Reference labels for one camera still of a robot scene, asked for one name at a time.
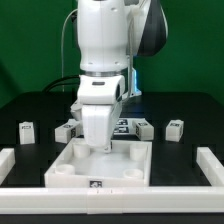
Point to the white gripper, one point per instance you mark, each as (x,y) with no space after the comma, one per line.
(98,107)

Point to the white square tabletop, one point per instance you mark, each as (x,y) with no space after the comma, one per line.
(128,164)

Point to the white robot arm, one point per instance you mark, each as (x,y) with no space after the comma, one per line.
(110,34)

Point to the fiducial marker sheet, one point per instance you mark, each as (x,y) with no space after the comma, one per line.
(121,126)

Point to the white obstacle fence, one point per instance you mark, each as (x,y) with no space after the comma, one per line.
(123,200)

